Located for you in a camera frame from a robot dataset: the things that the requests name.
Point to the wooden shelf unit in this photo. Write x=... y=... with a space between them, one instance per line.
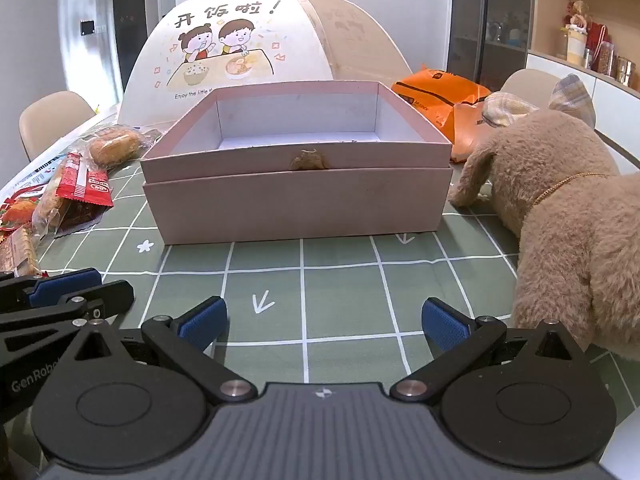
x=550 y=10

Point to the pink cardboard box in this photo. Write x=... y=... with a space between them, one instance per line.
x=300 y=205

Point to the brown cracker packet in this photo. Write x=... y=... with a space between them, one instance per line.
x=17 y=252

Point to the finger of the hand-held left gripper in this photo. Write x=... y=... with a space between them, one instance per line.
x=100 y=300
x=65 y=285

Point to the green checked tablecloth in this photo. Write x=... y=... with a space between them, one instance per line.
x=340 y=280

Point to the orange plastic bag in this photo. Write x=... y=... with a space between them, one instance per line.
x=435 y=95

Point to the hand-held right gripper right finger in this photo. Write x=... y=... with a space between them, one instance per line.
x=442 y=327

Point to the red gift bag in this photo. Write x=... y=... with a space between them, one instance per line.
x=597 y=40

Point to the small bread packet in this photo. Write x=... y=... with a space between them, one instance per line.
x=115 y=145

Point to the blue white snack packet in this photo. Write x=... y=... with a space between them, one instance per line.
x=40 y=172

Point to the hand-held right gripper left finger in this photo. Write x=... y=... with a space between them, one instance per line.
x=202 y=322

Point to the long bread packet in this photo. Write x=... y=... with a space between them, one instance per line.
x=47 y=210

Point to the beige chair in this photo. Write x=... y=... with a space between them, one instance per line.
x=50 y=120
x=525 y=85

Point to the printed dome food cover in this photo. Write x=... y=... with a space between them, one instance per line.
x=300 y=35

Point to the dark door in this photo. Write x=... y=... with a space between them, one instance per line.
x=130 y=25

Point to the glass door cabinet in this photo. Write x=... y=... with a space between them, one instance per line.
x=490 y=20

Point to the red white snack packet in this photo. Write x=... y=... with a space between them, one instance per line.
x=82 y=180

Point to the small doll figure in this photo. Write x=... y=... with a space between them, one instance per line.
x=580 y=12

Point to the plaid cloth hat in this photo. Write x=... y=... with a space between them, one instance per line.
x=505 y=107

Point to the brown plush dog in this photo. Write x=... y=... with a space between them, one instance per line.
x=575 y=220

